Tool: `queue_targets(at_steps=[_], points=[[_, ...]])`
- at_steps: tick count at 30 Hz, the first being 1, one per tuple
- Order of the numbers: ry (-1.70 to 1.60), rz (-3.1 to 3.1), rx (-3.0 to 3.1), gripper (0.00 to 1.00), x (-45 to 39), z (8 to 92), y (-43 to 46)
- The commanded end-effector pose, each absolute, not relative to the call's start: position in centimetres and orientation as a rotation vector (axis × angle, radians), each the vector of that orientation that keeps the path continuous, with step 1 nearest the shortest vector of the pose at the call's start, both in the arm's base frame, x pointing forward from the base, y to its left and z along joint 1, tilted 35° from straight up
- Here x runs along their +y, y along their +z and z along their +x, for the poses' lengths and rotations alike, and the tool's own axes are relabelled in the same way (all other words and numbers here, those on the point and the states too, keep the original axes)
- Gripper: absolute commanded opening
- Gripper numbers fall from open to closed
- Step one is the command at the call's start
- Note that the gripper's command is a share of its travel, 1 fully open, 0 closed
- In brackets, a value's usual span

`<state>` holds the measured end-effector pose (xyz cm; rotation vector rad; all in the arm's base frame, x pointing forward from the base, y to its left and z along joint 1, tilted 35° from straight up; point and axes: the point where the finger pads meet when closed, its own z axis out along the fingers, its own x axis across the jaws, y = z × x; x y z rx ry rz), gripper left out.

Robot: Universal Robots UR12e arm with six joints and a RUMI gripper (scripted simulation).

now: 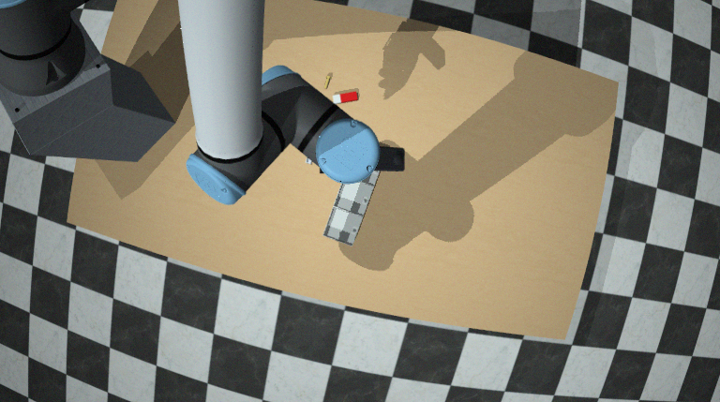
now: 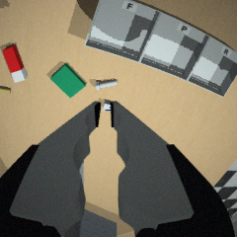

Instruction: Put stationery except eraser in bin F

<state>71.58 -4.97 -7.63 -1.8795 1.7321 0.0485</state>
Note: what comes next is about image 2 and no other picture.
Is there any grey metal bolt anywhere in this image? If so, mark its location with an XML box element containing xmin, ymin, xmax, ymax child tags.
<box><xmin>96</xmin><ymin>80</ymin><xmax>117</xmax><ymax>90</ymax></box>

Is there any red and white eraser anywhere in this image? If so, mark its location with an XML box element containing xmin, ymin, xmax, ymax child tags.
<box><xmin>2</xmin><ymin>45</ymin><xmax>28</xmax><ymax>83</ymax></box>

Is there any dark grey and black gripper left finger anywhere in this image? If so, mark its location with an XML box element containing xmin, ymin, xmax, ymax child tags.
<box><xmin>0</xmin><ymin>101</ymin><xmax>101</xmax><ymax>237</ymax></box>

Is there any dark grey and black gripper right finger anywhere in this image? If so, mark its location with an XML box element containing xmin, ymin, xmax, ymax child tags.
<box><xmin>111</xmin><ymin>101</ymin><xmax>235</xmax><ymax>237</ymax></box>

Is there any green rectangular block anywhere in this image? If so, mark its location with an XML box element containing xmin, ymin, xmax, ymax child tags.
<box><xmin>50</xmin><ymin>63</ymin><xmax>86</xmax><ymax>98</ymax></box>

